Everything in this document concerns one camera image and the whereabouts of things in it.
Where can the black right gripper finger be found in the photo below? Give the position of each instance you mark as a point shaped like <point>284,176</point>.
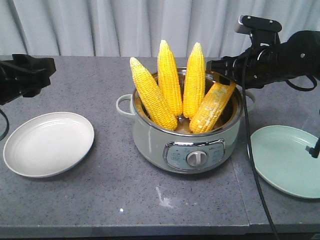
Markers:
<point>220,69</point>

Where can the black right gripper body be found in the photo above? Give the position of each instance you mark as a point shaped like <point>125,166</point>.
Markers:
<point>252,69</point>

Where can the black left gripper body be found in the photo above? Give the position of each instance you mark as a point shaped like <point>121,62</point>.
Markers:
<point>24,76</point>

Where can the yellow corn cob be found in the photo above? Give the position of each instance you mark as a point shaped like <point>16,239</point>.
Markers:
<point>211,108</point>
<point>151,96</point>
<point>168,79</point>
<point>194,82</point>

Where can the beige round plate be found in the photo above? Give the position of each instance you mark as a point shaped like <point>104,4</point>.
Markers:
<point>48,145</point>

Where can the pale green round plate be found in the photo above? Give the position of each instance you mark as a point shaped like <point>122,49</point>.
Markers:
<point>281,157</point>

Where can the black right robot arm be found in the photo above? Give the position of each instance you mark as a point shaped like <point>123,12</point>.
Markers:
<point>299,56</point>

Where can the white pleated curtain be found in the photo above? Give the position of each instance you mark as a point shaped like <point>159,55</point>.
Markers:
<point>134,28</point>

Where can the pale green electric pot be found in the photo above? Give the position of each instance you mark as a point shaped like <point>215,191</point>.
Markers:
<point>180,151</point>

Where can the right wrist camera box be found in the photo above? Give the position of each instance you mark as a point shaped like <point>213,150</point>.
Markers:
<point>247,23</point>

